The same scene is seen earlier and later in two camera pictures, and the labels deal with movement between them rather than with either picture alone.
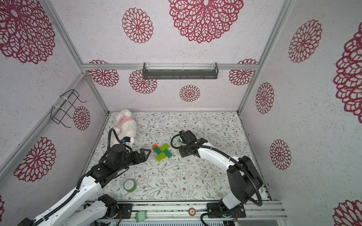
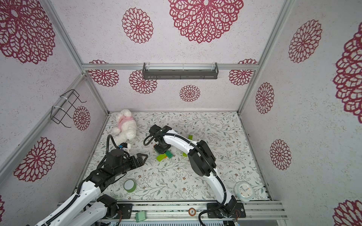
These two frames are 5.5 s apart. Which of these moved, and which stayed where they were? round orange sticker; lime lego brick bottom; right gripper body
Moved: right gripper body
Stayed: round orange sticker; lime lego brick bottom
